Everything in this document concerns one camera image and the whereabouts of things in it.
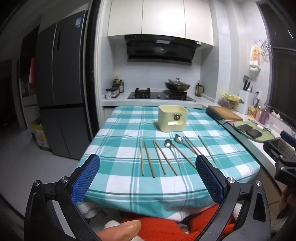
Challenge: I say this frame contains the red fleece clothing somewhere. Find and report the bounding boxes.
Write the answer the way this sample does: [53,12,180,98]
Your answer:
[120,203,234,241]

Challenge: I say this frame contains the white wall cabinets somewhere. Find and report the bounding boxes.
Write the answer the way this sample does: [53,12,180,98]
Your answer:
[107,0,214,47]

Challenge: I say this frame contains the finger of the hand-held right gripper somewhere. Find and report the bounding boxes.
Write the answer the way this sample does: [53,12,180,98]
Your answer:
[280,130,296,145]

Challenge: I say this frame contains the hanging metal trivet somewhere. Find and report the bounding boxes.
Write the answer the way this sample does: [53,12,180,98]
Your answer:
[259,39,273,62]

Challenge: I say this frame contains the steel spoon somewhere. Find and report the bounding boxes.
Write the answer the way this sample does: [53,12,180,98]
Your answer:
[174,134,200,156]
[164,139,182,168]

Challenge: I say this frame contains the person's right hand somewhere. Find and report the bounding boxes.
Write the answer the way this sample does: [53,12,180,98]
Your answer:
[276,185,296,219]

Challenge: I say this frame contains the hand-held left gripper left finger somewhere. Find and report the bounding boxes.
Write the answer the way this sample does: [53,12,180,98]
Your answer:
[24,153,100,241]

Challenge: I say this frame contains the green mat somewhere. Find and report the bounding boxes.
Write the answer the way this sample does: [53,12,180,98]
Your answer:
[233,120,276,141]

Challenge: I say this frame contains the black gas stove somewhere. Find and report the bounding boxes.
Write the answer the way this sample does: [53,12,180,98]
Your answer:
[127,88,196,102]

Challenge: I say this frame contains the rack of spice jars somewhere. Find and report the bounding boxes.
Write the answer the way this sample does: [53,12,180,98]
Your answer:
[106,87,121,98]

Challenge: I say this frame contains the wooden cutting board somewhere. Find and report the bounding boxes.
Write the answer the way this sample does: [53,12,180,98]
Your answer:
[206,105,244,121]

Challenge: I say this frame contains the cardboard box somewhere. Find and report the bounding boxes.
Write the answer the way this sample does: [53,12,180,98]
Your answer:
[29,118,52,153]

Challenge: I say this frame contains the black range hood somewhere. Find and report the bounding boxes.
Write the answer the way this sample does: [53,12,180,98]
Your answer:
[124,34,201,66]

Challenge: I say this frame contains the red hanging item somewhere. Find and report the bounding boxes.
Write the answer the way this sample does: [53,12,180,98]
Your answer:
[29,58,35,84]

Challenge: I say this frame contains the teal checkered tablecloth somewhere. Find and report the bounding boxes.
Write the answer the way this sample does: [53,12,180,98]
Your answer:
[76,105,260,219]

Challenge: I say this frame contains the white knife block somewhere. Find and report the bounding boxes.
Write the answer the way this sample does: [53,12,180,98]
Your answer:
[238,75,253,115]

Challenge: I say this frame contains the purple cup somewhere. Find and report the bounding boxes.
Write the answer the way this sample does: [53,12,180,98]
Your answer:
[259,105,270,125]

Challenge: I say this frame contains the person's left hand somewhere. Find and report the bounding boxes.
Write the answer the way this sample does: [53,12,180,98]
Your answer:
[95,220,142,241]

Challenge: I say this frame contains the hanging printed bag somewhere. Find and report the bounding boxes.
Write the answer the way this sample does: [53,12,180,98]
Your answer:
[249,45,262,72]

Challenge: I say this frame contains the grey refrigerator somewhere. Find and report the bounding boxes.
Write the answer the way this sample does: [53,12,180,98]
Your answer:
[35,9,93,161]

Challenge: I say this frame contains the dark wok with lid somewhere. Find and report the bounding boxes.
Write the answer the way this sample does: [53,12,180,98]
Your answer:
[164,78,191,92]

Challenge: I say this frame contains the cream plastic utensil holder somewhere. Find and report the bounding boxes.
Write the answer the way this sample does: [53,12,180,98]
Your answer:
[158,105,189,132]

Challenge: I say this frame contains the bag of vegetables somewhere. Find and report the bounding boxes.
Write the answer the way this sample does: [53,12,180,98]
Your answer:
[218,93,245,109]

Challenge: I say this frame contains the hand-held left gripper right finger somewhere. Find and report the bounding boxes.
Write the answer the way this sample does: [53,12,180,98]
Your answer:
[195,155,272,241]

